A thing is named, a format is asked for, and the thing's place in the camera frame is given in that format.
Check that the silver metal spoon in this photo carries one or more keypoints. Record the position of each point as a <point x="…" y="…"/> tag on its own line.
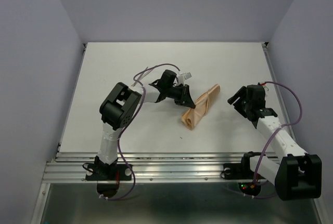
<point x="138" y="77"/>

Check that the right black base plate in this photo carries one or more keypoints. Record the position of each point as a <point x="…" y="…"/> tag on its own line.
<point x="236" y="171"/>

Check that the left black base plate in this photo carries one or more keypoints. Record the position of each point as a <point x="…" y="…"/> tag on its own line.
<point x="117" y="172"/>

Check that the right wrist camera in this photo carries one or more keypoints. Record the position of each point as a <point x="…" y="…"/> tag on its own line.
<point x="266" y="89"/>

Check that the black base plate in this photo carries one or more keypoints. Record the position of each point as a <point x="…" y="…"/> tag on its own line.
<point x="117" y="172"/>
<point x="236" y="171"/>

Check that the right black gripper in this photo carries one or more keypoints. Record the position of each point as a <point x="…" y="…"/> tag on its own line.
<point x="241" y="92"/>

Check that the orange cloth napkin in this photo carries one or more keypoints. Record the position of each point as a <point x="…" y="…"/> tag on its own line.
<point x="203" y="104"/>

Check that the aluminium frame rail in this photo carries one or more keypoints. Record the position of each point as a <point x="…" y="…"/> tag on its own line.
<point x="148" y="167"/>

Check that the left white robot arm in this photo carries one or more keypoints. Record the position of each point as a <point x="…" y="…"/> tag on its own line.
<point x="124" y="102"/>

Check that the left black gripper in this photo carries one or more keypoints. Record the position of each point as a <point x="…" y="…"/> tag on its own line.
<point x="184" y="96"/>

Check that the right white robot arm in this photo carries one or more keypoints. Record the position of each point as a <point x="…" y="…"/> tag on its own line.
<point x="294" y="173"/>

